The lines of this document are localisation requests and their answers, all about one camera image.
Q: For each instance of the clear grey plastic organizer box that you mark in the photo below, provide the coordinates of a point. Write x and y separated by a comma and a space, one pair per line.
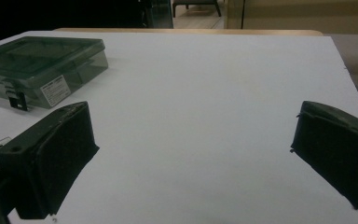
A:
43, 62

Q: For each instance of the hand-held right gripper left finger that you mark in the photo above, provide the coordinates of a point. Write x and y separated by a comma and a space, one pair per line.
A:
43, 161

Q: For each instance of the dark chair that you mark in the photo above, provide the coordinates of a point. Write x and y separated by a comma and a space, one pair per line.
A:
192, 2

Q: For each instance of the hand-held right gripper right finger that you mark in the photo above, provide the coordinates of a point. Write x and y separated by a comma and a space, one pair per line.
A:
338, 155

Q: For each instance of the wooden table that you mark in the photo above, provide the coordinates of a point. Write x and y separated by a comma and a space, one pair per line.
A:
199, 31

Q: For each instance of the black cabinet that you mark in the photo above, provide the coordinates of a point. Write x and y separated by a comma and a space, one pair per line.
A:
158, 15

